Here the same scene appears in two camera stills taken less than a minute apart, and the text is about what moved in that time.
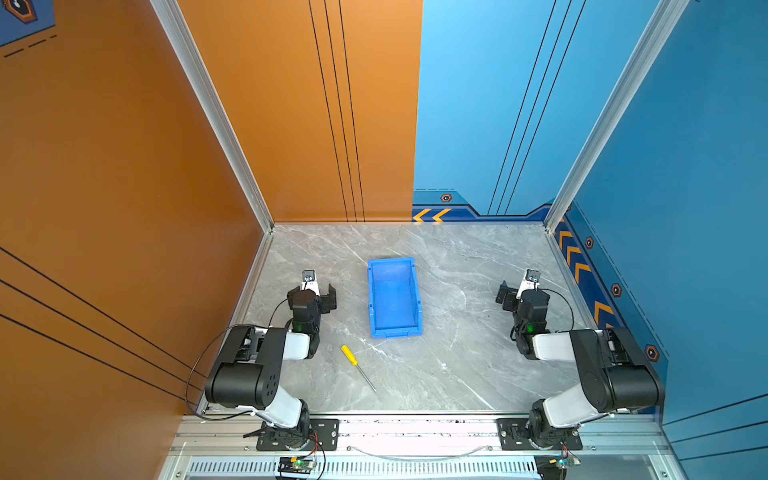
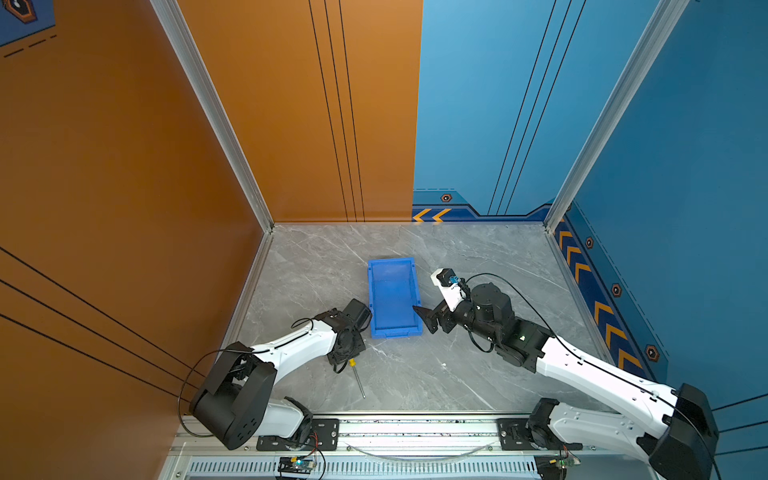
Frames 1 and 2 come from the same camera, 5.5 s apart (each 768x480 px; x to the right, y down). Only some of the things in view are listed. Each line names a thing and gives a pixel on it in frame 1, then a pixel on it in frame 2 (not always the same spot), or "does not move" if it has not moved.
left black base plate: x=317 y=435 does not move
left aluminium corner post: x=204 y=87 does not move
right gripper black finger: x=507 y=297 → x=430 y=317
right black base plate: x=511 y=434 does not move
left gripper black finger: x=328 y=301 → x=338 y=358
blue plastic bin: x=394 y=295 does not move
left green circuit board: x=292 y=464 does not move
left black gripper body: x=316 y=323 → x=357 y=346
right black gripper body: x=520 y=321 → x=465 y=314
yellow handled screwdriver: x=355 y=362 → x=353 y=364
